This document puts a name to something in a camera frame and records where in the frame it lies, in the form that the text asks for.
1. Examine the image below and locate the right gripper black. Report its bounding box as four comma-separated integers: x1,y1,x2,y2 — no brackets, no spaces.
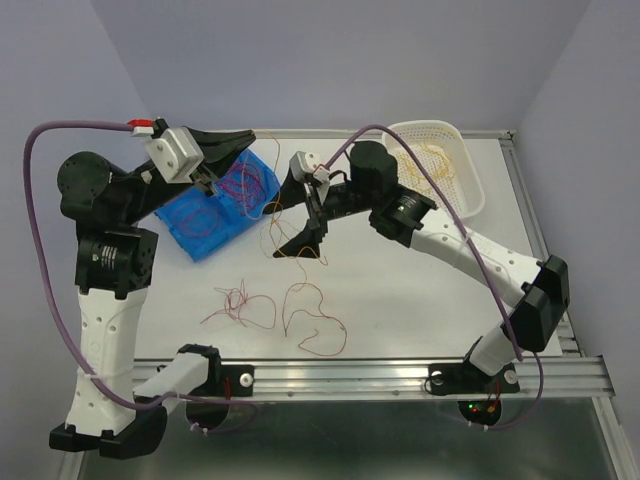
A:
261,164,377,260

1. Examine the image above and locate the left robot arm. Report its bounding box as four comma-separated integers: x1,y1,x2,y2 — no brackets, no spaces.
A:
49,119,255,460

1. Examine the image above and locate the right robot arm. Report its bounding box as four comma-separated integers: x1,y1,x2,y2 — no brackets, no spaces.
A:
264,141,570,394

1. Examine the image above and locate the blue plastic bin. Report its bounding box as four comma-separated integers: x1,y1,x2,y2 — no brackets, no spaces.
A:
155,150,280,262

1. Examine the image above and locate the white perforated basket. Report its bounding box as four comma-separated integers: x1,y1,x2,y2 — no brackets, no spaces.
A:
382,120,485,220

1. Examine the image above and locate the red wire in bin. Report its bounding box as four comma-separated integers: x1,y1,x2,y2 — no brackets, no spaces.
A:
172,154,271,239

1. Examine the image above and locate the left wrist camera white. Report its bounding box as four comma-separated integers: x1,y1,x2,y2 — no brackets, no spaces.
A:
144,127,204,184

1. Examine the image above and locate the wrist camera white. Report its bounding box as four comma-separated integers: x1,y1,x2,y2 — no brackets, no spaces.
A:
144,127,204,184
289,151,331,203

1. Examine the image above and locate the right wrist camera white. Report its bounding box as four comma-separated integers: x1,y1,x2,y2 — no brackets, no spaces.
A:
289,151,331,203

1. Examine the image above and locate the small red wire tangle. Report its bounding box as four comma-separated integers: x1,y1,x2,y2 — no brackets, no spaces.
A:
199,277,279,331

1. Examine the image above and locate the yellow wire in basket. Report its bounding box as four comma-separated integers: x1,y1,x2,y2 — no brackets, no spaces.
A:
394,142,459,196

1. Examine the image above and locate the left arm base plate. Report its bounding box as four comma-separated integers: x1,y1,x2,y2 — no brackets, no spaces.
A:
194,363,255,399

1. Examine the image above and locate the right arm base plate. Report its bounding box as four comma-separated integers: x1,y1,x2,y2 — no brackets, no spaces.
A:
424,362,520,396

